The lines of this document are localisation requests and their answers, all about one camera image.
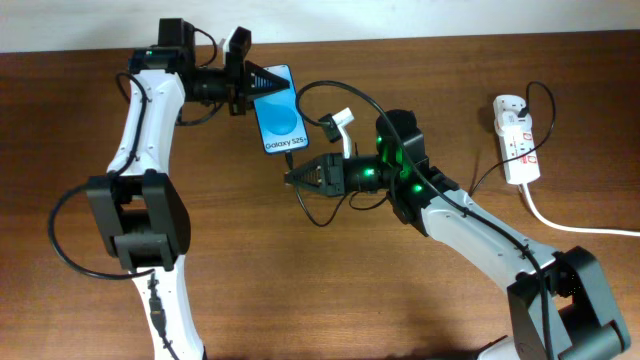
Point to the white power strip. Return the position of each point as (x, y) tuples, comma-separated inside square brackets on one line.
[(516, 141)]

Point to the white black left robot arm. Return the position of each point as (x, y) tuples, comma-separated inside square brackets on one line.
[(139, 213)]

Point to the blue Galaxy smartphone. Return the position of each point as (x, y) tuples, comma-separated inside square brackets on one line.
[(281, 127)]

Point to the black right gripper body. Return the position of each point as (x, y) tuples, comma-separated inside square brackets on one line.
[(362, 172)]

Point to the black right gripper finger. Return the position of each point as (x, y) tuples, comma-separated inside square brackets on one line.
[(317, 188), (315, 169)]

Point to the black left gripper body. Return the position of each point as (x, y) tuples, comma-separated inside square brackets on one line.
[(221, 84)]

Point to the black charger plug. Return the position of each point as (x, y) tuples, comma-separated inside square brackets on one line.
[(523, 112)]

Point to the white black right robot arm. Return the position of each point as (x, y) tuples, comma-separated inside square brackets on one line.
[(561, 305)]

